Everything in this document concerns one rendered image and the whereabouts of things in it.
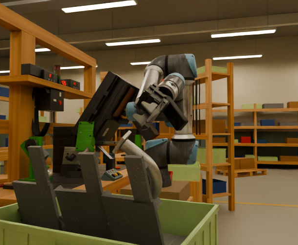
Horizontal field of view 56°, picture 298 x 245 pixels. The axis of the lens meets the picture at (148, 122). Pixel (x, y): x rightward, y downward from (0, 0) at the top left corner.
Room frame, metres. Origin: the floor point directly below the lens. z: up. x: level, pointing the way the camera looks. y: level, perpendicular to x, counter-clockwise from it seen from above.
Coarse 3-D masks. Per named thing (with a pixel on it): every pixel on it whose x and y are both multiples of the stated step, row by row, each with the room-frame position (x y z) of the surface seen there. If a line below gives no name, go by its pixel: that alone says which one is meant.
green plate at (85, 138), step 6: (78, 126) 1.98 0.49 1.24; (84, 126) 1.97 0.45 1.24; (90, 126) 1.95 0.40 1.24; (78, 132) 1.97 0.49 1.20; (84, 132) 1.95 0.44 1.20; (90, 132) 1.94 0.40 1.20; (78, 138) 1.95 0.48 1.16; (84, 138) 1.94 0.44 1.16; (90, 138) 1.93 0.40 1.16; (78, 144) 1.94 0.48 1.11; (84, 144) 1.93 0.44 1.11; (90, 144) 1.92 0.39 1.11; (78, 150) 1.93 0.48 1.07
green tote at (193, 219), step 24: (0, 216) 0.88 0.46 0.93; (168, 216) 0.99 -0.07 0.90; (192, 216) 0.95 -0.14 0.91; (216, 216) 0.88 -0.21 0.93; (0, 240) 0.75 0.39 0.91; (24, 240) 0.72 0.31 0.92; (48, 240) 0.69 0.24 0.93; (72, 240) 0.65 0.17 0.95; (96, 240) 0.62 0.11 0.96; (192, 240) 0.63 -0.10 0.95; (216, 240) 0.88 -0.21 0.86
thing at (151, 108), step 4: (144, 104) 0.79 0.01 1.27; (148, 104) 0.81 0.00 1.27; (152, 104) 0.82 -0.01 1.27; (156, 104) 0.83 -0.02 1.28; (148, 108) 0.79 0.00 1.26; (152, 108) 0.80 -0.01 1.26; (156, 108) 0.79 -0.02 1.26; (152, 112) 0.78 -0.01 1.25; (156, 112) 0.78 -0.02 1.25; (152, 116) 0.77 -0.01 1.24; (156, 116) 0.78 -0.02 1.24; (148, 120) 0.76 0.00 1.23; (152, 120) 0.77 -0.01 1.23
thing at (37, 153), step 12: (36, 156) 0.81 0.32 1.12; (36, 168) 0.82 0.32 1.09; (36, 180) 0.84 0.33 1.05; (48, 180) 0.83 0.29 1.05; (24, 192) 0.87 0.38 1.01; (36, 192) 0.85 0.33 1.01; (48, 192) 0.83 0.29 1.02; (24, 204) 0.89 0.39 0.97; (36, 204) 0.87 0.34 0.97; (48, 204) 0.85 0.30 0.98; (24, 216) 0.91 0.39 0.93; (36, 216) 0.89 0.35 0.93; (48, 216) 0.87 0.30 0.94; (60, 228) 0.87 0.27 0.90
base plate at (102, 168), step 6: (102, 168) 2.34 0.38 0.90; (120, 168) 2.34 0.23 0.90; (54, 174) 2.01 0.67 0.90; (102, 174) 2.01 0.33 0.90; (54, 180) 1.75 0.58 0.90; (60, 180) 1.75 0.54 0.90; (66, 180) 1.75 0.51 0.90; (72, 180) 1.75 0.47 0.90; (78, 180) 1.75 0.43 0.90; (6, 186) 1.58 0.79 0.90; (12, 186) 1.57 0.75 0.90; (54, 186) 1.56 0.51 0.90; (66, 186) 1.56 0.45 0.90; (72, 186) 1.56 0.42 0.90
